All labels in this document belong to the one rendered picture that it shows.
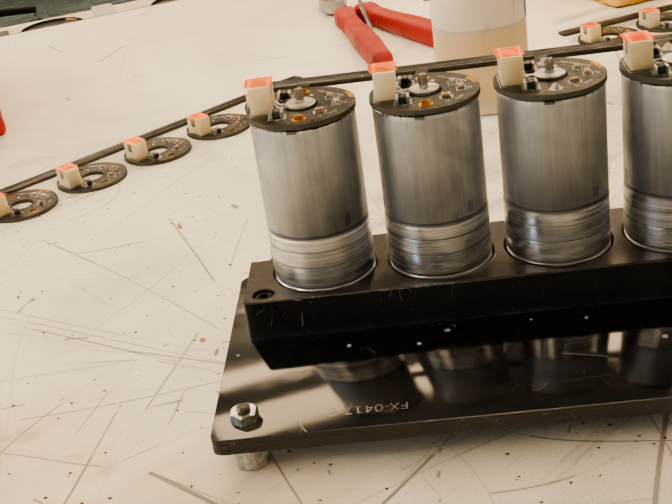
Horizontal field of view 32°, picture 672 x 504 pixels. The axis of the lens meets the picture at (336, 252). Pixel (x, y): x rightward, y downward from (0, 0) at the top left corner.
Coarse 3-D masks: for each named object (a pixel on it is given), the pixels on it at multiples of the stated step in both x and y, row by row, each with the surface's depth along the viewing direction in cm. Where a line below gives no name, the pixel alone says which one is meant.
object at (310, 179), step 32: (256, 128) 26; (320, 128) 25; (352, 128) 26; (256, 160) 26; (288, 160) 25; (320, 160) 25; (352, 160) 26; (288, 192) 26; (320, 192) 26; (352, 192) 26; (288, 224) 26; (320, 224) 26; (352, 224) 26; (288, 256) 27; (320, 256) 26; (352, 256) 27; (288, 288) 27; (320, 288) 27
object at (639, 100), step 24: (624, 96) 26; (648, 96) 25; (624, 120) 26; (648, 120) 25; (624, 144) 26; (648, 144) 25; (624, 168) 27; (648, 168) 26; (624, 192) 27; (648, 192) 26; (624, 216) 27; (648, 216) 26; (648, 240) 26
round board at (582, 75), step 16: (528, 64) 26; (560, 64) 26; (576, 64) 26; (592, 64) 26; (496, 80) 26; (528, 80) 25; (560, 80) 25; (576, 80) 25; (592, 80) 25; (512, 96) 25; (528, 96) 25; (544, 96) 25; (560, 96) 25
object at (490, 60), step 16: (560, 48) 27; (576, 48) 27; (592, 48) 27; (608, 48) 27; (416, 64) 28; (432, 64) 27; (448, 64) 27; (464, 64) 27; (480, 64) 27; (496, 64) 27; (288, 80) 28; (304, 80) 28; (320, 80) 27; (336, 80) 27; (352, 80) 27; (368, 80) 27
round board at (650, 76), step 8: (656, 48) 26; (656, 56) 26; (624, 64) 26; (656, 64) 25; (664, 64) 25; (624, 72) 25; (632, 72) 25; (640, 72) 25; (648, 72) 25; (656, 72) 25; (664, 72) 25; (640, 80) 25; (648, 80) 25; (656, 80) 25; (664, 80) 24
